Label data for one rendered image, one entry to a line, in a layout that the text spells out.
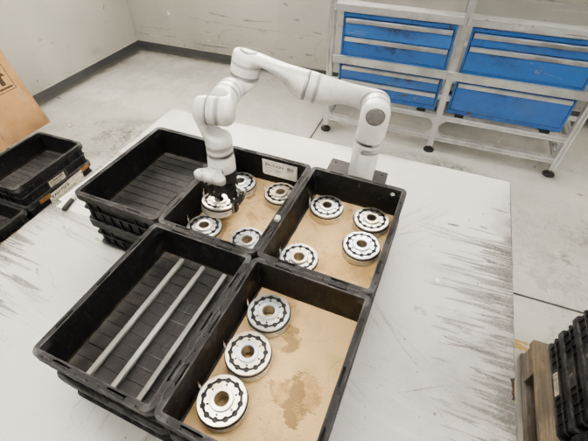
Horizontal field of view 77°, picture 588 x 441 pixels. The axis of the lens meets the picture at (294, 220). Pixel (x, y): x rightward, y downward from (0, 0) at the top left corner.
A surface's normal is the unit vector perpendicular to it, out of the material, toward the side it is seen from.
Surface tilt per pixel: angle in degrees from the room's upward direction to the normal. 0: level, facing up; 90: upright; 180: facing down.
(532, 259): 0
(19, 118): 72
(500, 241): 0
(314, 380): 0
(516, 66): 90
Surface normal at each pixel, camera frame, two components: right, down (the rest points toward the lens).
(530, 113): -0.37, 0.66
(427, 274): 0.00, -0.70
